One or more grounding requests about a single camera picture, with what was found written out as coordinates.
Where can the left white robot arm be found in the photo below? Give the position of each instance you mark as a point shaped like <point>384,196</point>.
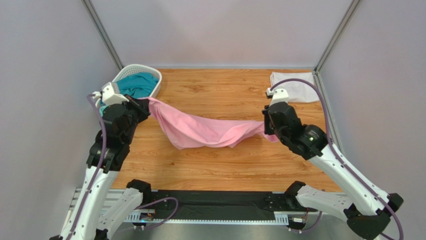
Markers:
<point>106,157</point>

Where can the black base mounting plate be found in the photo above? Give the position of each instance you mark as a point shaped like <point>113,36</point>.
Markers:
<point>227,205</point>

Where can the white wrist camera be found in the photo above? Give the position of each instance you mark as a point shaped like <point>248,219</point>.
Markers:
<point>109,95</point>
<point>277,95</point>

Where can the folded white t shirt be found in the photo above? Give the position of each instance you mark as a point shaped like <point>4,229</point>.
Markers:
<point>298,92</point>

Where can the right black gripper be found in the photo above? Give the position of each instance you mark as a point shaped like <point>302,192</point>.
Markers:
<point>268,121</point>

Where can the aluminium corner post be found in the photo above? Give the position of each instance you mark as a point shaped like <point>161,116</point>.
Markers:
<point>333,42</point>
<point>102,32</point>

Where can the left aluminium corner post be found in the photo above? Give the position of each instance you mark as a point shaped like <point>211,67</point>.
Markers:
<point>102,32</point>

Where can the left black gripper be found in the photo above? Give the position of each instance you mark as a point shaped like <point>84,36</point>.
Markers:
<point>142,105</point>

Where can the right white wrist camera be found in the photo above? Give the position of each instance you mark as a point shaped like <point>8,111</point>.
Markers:
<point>277,95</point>

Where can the right aluminium corner post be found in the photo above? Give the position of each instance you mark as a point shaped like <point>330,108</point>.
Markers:
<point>333,42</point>

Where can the teal t shirt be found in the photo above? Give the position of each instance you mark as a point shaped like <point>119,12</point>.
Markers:
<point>137,85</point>

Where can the white plastic laundry basket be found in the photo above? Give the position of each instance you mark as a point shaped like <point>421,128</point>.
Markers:
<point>138,68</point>

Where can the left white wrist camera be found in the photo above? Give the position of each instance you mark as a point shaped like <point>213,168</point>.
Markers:
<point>109,95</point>

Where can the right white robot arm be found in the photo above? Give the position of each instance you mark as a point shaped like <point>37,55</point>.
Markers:
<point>366,209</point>

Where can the pink t shirt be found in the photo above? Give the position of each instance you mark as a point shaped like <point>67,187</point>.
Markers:
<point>186,131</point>

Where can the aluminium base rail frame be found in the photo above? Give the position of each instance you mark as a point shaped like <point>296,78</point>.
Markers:
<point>153,215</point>

